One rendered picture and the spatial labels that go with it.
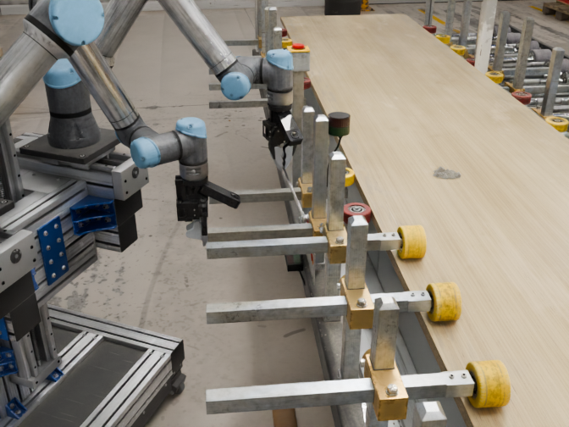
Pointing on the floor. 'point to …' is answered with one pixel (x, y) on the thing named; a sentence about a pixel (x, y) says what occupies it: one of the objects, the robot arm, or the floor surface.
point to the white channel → (485, 35)
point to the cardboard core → (284, 418)
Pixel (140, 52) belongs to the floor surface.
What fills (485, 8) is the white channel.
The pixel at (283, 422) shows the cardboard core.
